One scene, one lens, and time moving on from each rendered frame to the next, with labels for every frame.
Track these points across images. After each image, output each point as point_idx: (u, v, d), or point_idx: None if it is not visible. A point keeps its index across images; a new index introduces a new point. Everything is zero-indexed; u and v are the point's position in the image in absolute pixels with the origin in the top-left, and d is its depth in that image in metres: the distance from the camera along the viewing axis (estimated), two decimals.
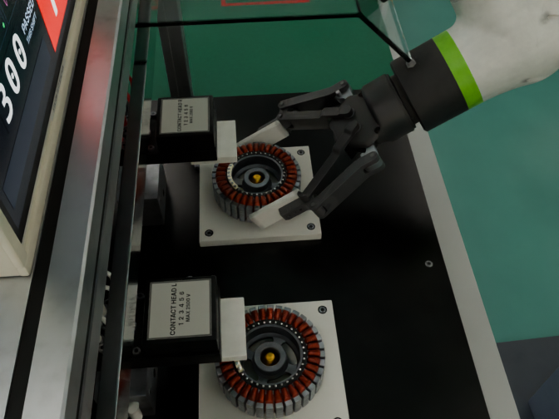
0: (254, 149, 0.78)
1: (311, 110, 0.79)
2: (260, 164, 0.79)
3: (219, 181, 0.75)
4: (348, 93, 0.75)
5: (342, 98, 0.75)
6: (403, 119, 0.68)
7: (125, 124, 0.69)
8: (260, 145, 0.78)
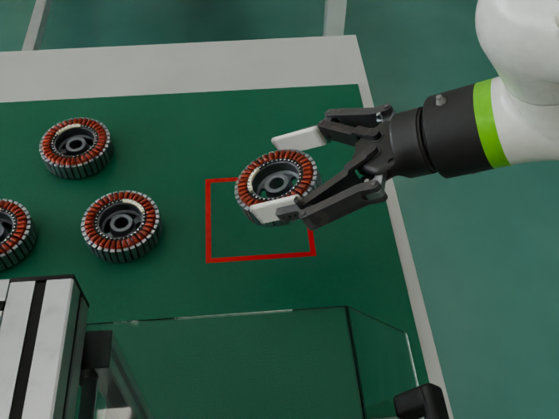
0: (284, 155, 0.80)
1: (353, 125, 0.77)
2: (291, 171, 0.80)
3: (239, 182, 0.79)
4: (388, 118, 0.72)
5: (381, 121, 0.73)
6: (418, 157, 0.64)
7: None
8: (291, 152, 0.80)
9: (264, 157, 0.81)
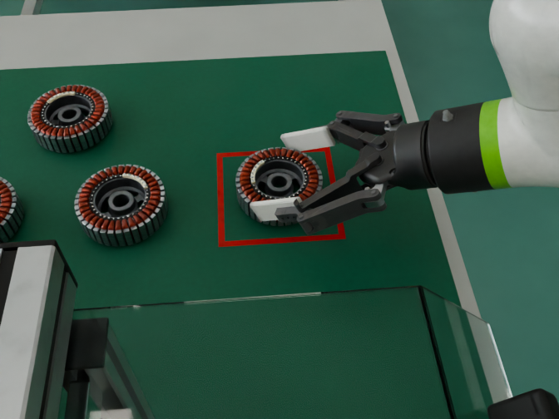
0: (292, 156, 0.80)
1: (363, 130, 0.77)
2: (294, 172, 0.81)
3: (242, 170, 0.78)
4: (397, 128, 0.72)
5: (388, 130, 0.73)
6: (420, 170, 0.64)
7: None
8: (299, 155, 0.80)
9: (270, 151, 0.80)
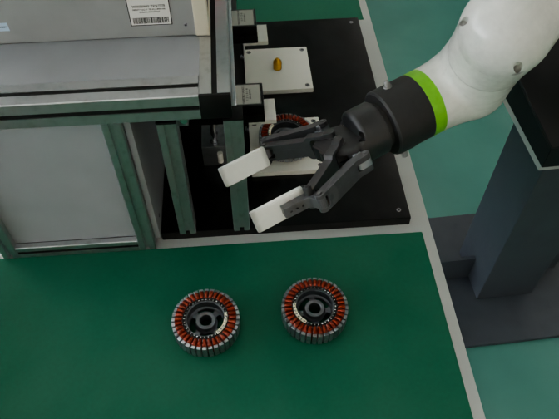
0: None
1: None
2: None
3: None
4: (328, 128, 0.84)
5: (321, 132, 0.84)
6: (384, 130, 0.77)
7: None
8: None
9: None
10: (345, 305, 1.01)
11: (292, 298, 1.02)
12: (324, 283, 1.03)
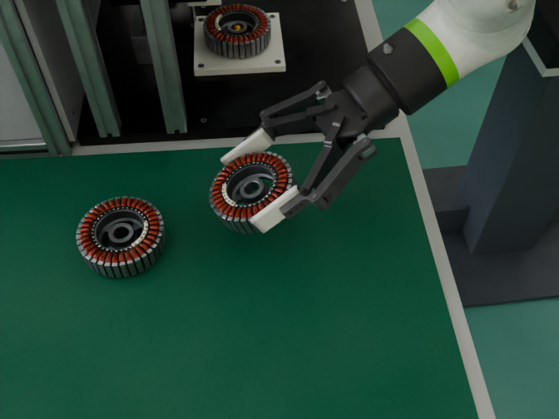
0: None
1: None
2: None
3: None
4: (328, 92, 0.78)
5: (323, 97, 0.78)
6: (388, 103, 0.71)
7: None
8: None
9: None
10: (289, 179, 0.75)
11: (223, 179, 0.78)
12: (265, 156, 0.78)
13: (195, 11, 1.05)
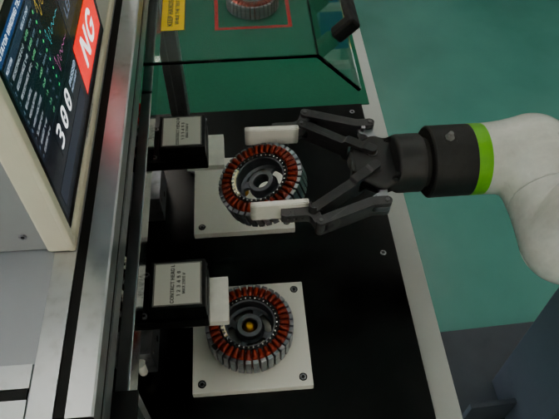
0: None
1: (327, 130, 0.81)
2: None
3: None
4: (372, 133, 0.79)
5: (364, 134, 0.79)
6: (422, 179, 0.74)
7: None
8: None
9: None
10: (295, 183, 0.75)
11: (236, 164, 0.79)
12: (282, 151, 0.77)
13: None
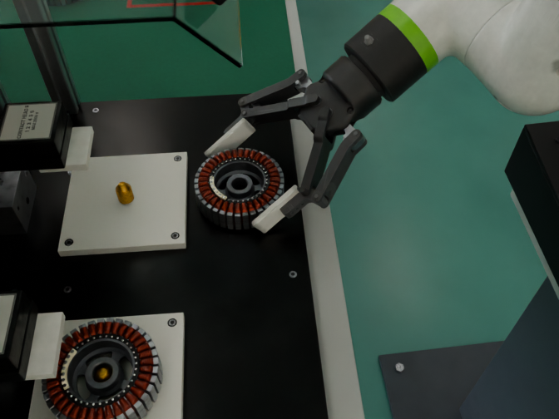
0: None
1: (272, 103, 0.80)
2: None
3: None
4: (308, 81, 0.77)
5: (302, 87, 0.77)
6: (373, 95, 0.71)
7: None
8: None
9: None
10: (280, 178, 0.75)
11: (209, 172, 0.76)
12: (253, 153, 0.78)
13: None
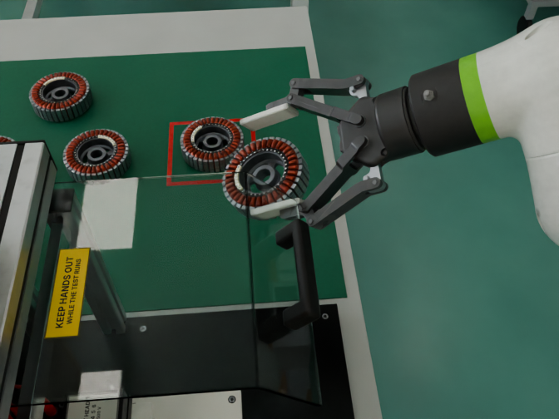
0: (222, 123, 1.09)
1: (324, 93, 0.73)
2: (224, 135, 1.10)
3: (185, 133, 1.08)
4: (363, 91, 0.69)
5: (356, 95, 0.70)
6: (413, 147, 0.64)
7: None
8: (228, 121, 1.09)
9: (207, 119, 1.10)
10: (296, 177, 0.75)
11: (239, 160, 0.80)
12: (284, 146, 0.78)
13: None
